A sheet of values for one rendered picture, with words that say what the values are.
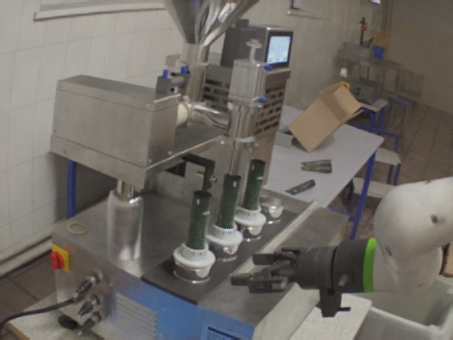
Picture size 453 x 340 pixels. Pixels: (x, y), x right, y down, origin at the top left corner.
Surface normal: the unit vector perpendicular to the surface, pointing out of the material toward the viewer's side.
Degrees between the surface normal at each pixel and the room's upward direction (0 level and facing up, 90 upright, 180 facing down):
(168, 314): 90
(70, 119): 90
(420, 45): 90
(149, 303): 90
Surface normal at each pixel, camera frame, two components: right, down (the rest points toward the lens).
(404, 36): -0.45, 0.25
